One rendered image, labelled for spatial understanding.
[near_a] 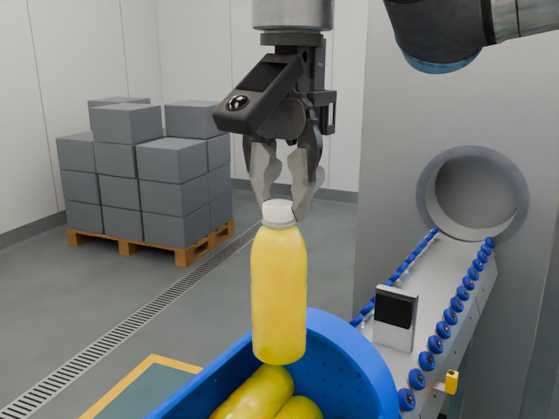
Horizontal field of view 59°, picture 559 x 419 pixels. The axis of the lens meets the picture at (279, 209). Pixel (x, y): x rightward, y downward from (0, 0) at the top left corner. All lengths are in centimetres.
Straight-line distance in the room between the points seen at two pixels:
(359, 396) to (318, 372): 8
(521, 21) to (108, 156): 370
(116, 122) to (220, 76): 207
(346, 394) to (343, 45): 454
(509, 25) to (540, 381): 100
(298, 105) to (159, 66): 564
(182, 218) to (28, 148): 164
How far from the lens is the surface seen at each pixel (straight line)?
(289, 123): 55
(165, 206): 386
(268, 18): 55
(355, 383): 85
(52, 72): 499
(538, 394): 142
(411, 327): 125
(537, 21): 57
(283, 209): 57
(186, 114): 405
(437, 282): 166
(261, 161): 59
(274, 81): 52
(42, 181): 492
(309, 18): 54
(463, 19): 56
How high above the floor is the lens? 164
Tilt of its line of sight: 18 degrees down
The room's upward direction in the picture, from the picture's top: straight up
